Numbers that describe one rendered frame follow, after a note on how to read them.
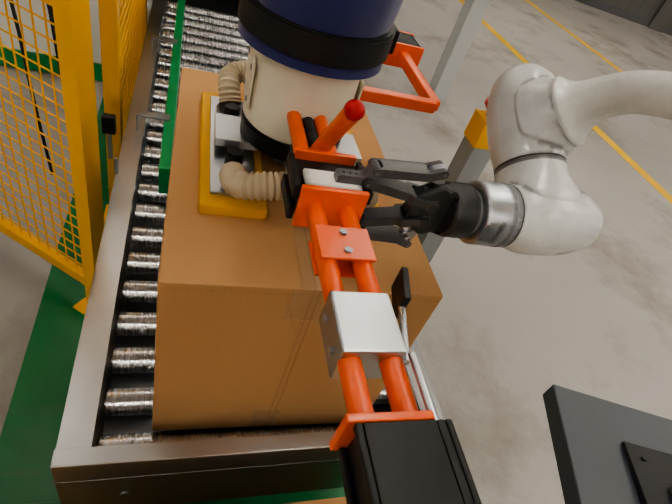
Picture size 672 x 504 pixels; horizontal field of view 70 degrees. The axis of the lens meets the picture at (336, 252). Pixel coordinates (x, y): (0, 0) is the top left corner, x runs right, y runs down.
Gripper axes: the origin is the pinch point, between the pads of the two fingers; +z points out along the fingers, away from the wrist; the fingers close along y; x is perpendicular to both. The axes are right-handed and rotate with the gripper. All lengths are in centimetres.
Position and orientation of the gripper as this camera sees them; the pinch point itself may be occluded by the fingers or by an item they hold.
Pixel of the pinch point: (326, 195)
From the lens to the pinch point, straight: 59.1
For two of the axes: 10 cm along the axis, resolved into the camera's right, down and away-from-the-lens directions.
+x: -1.9, -7.1, 6.8
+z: -9.4, -0.7, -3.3
